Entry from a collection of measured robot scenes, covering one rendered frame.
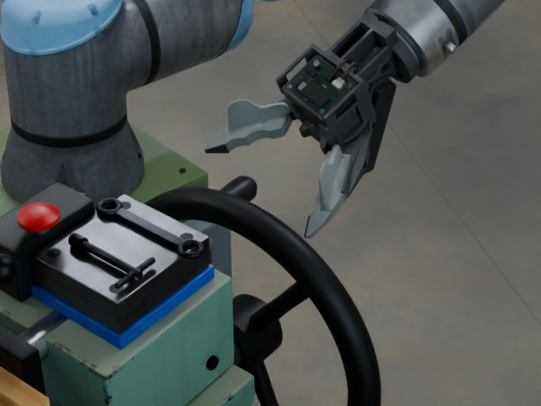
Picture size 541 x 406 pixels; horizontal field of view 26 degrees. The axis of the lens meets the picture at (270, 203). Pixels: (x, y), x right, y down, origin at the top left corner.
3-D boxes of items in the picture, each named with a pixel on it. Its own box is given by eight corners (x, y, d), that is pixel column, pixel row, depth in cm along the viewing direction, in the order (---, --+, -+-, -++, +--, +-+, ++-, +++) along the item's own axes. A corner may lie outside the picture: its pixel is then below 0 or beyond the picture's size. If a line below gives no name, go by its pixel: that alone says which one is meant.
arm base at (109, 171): (-28, 173, 157) (-36, 109, 152) (79, 121, 169) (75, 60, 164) (66, 230, 147) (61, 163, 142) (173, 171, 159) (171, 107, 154)
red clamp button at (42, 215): (69, 220, 84) (68, 209, 83) (38, 240, 82) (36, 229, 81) (40, 205, 85) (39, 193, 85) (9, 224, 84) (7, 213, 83)
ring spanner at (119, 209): (210, 250, 83) (210, 245, 83) (192, 264, 82) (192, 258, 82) (109, 198, 88) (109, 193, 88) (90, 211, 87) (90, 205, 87)
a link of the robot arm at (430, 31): (399, 20, 122) (468, 67, 117) (367, 51, 121) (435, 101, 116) (385, -34, 114) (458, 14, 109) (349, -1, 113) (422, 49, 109)
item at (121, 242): (215, 277, 87) (212, 218, 84) (110, 358, 80) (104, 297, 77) (90, 212, 94) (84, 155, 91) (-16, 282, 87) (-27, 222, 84)
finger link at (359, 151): (310, 188, 111) (325, 110, 115) (314, 197, 113) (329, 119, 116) (358, 191, 110) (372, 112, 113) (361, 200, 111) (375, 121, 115)
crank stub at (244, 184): (245, 195, 106) (266, 196, 104) (204, 225, 102) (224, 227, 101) (237, 171, 105) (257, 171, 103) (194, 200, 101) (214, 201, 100)
